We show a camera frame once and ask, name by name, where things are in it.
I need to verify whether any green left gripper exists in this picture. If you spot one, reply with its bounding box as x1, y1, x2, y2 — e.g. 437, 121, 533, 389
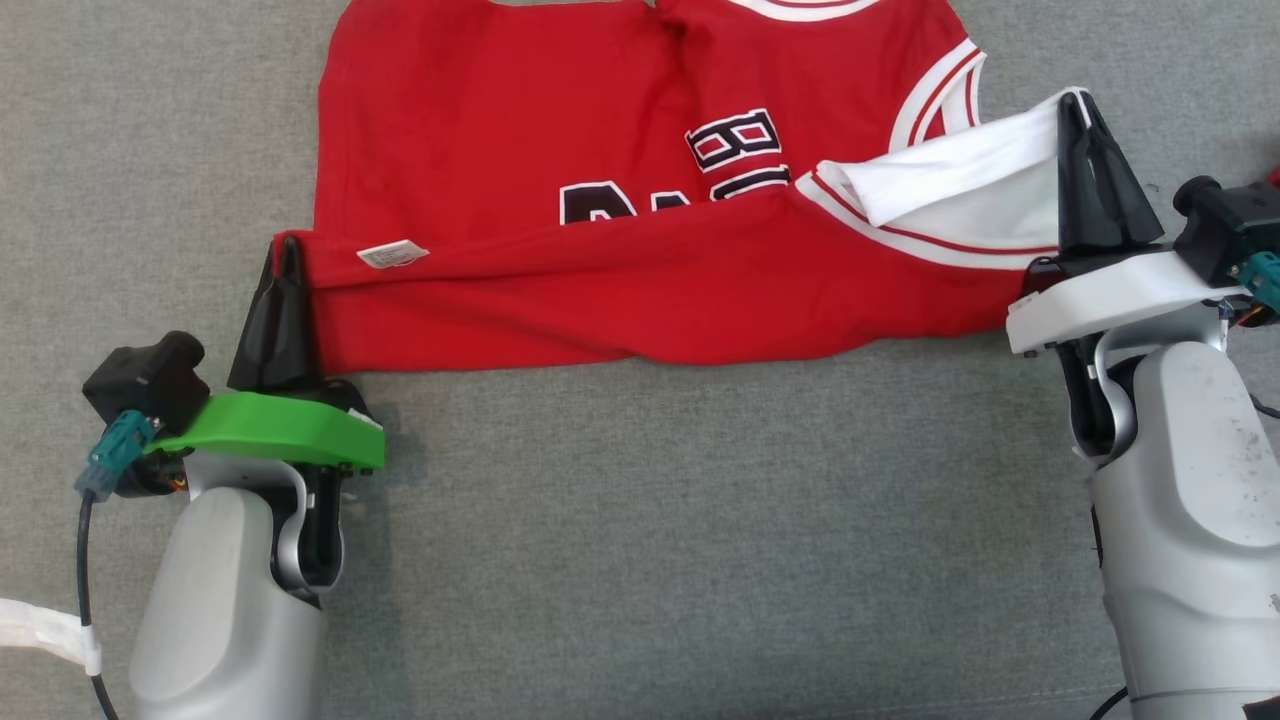
143, 238, 387, 473

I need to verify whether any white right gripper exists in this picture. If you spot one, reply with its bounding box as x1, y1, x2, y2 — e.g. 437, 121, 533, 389
1006, 92, 1247, 357

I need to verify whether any red and white basketball jersey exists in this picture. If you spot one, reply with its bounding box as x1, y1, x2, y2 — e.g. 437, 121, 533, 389
272, 0, 1091, 376

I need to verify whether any white fabric tape wrap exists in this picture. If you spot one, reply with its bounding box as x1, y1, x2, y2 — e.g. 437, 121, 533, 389
0, 598, 104, 677

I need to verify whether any teal right cable connector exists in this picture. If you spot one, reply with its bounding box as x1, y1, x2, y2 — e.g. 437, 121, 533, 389
1240, 252, 1280, 313

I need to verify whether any teal cable connector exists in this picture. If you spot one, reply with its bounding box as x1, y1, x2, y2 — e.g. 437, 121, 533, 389
75, 410, 161, 501
1240, 252, 1280, 313

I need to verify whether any teal left cable connector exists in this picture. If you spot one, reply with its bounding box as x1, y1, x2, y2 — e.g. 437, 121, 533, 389
75, 410, 161, 501

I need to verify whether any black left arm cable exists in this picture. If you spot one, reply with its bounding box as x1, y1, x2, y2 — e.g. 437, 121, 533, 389
77, 494, 123, 720

